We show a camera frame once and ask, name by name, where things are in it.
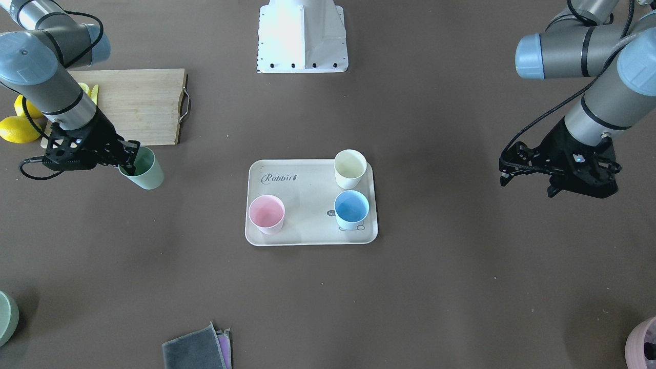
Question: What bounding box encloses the green bowl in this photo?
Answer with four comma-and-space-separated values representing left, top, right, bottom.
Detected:
1, 291, 19, 346

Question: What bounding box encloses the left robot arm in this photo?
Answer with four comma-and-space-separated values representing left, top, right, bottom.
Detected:
499, 1, 655, 198

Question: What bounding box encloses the grey folded cloth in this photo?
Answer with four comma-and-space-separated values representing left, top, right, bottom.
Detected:
162, 323, 233, 368

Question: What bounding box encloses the cream cup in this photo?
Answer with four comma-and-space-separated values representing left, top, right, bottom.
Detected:
334, 149, 367, 190

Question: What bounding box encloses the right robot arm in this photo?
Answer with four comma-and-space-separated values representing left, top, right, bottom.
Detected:
2, 1, 140, 176

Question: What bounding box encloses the pink bowl with ice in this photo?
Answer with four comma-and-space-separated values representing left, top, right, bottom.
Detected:
625, 317, 655, 368

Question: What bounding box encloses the yellow plastic knife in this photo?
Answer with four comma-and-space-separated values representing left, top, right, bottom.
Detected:
89, 85, 100, 105

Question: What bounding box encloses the whole lemon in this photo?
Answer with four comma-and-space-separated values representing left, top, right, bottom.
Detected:
14, 94, 43, 119
1, 115, 41, 144

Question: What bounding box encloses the blue cup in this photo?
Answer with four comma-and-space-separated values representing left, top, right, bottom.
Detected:
334, 190, 370, 230

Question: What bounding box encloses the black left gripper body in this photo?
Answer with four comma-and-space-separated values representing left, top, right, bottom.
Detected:
499, 119, 622, 198

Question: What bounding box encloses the green cup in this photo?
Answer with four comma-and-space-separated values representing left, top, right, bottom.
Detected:
118, 146, 164, 191

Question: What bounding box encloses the pink cup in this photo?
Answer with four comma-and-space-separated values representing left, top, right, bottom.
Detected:
248, 195, 285, 235

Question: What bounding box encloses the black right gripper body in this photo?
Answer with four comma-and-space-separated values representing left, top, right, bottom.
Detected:
19, 109, 140, 178

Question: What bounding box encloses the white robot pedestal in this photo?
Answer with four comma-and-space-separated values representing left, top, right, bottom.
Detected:
256, 1, 349, 73

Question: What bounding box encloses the wooden cutting board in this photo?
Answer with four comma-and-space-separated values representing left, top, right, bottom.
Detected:
70, 69, 188, 146

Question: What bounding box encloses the cream rabbit tray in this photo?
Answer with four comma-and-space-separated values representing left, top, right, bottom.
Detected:
244, 159, 379, 246

